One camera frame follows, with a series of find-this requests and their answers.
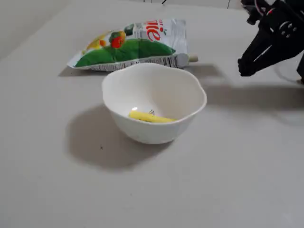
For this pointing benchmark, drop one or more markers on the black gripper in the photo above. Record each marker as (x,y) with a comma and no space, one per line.
(273,46)

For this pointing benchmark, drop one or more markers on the yellow-green veggie straw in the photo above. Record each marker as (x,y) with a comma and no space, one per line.
(152,118)

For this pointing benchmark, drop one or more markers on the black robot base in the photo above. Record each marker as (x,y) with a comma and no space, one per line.
(301,69)

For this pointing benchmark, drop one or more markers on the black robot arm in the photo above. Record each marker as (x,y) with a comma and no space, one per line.
(251,9)

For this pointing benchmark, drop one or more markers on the pale green curved veggie straw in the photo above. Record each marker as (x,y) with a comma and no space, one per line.
(193,58)

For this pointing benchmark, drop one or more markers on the white scalloped ceramic bowl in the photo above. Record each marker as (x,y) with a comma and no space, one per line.
(154,95)

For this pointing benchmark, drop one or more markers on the veggie straw snack packet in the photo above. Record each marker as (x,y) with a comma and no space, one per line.
(133,51)

